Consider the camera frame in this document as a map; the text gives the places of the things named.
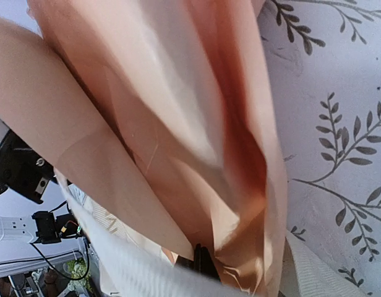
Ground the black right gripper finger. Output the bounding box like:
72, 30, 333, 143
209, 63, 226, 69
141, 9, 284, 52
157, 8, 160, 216
193, 244, 221, 282

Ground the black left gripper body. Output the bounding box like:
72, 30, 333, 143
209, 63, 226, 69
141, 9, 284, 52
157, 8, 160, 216
0, 119, 57, 204

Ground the white lace ribbon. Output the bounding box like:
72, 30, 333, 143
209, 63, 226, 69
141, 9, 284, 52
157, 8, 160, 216
56, 172, 364, 296

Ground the beige wrapping paper sheet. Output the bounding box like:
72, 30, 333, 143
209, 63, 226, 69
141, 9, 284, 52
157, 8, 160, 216
0, 1, 287, 296

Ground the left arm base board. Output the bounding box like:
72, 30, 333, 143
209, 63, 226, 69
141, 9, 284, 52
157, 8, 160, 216
32, 211, 80, 244

